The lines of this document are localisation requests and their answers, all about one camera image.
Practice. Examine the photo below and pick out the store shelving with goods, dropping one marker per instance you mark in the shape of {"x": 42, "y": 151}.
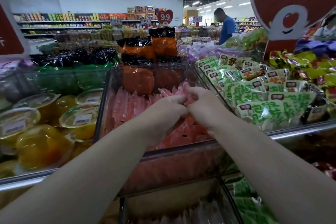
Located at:
{"x": 63, "y": 19}

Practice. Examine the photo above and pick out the red hanging sign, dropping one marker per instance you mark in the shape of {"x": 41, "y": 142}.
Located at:
{"x": 10, "y": 32}
{"x": 294, "y": 0}

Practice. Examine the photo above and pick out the pile of golden snack packets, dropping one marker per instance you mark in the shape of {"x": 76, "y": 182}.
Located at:
{"x": 315, "y": 66}

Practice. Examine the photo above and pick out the pile of pink jelly sticks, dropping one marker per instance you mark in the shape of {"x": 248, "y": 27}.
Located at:
{"x": 126, "y": 108}

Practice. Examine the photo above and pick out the person's left hand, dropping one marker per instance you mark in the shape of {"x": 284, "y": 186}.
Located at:
{"x": 162, "y": 119}

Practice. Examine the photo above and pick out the person's left forearm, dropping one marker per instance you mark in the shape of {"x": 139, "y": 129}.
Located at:
{"x": 68, "y": 184}

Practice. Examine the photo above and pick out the red heart-shaped sign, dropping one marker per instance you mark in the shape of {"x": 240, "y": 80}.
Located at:
{"x": 165, "y": 16}

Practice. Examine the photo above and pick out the person's right hand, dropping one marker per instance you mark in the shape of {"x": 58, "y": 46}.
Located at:
{"x": 210, "y": 111}

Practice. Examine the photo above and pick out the long green vegetable packets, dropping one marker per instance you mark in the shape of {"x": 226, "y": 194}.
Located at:
{"x": 246, "y": 200}

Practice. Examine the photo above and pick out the pile of white jelly sticks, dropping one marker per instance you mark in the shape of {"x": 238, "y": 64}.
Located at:
{"x": 199, "y": 213}

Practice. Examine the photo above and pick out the pile of pale green snacks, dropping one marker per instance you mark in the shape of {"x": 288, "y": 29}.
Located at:
{"x": 252, "y": 95}

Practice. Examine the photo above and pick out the person's right forearm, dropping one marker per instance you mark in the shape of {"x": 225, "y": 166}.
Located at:
{"x": 283, "y": 174}

